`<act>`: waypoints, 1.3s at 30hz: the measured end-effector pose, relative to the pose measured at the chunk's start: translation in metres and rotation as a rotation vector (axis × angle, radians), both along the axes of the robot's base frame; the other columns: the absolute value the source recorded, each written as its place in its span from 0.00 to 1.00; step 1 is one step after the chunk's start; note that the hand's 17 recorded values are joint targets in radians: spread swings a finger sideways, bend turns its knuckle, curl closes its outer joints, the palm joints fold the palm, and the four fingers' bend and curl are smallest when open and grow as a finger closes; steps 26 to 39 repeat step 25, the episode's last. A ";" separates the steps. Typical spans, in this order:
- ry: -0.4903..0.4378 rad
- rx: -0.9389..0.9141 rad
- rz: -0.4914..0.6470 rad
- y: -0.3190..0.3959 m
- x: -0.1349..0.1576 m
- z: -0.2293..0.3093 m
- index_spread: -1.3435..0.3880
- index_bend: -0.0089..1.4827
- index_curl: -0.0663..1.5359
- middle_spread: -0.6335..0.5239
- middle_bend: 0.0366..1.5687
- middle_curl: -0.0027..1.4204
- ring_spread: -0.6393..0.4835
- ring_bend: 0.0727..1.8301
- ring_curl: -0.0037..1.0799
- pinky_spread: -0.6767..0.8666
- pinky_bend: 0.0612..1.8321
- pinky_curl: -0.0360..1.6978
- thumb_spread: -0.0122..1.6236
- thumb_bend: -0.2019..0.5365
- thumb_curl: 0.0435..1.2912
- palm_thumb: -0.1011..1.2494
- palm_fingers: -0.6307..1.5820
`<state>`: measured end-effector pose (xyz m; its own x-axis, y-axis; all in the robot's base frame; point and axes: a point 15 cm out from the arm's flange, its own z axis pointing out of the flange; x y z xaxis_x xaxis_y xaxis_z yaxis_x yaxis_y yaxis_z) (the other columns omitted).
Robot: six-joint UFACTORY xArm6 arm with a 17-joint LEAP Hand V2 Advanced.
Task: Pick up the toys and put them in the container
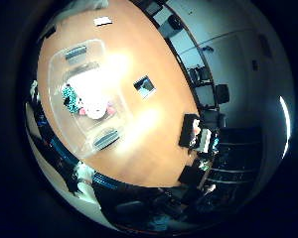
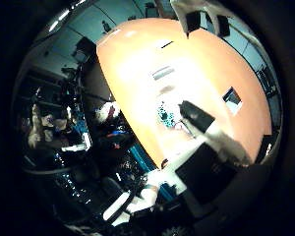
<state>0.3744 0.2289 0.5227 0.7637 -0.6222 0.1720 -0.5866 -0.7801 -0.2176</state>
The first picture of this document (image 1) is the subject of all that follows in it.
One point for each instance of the tall black box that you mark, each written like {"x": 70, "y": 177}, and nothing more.
{"x": 188, "y": 130}

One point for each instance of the black frame chair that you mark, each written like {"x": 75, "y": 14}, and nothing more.
{"x": 198, "y": 74}

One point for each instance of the white and pink plush toy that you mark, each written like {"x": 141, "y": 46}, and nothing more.
{"x": 96, "y": 109}

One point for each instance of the black office chair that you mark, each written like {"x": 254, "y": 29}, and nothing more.
{"x": 222, "y": 94}

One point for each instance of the small black box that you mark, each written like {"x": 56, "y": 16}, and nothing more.
{"x": 190, "y": 175}

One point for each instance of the white device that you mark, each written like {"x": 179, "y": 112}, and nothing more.
{"x": 205, "y": 140}

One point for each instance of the blue aluminium rail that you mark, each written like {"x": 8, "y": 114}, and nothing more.
{"x": 104, "y": 181}

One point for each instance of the white paper note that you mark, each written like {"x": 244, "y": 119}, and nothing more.
{"x": 102, "y": 21}

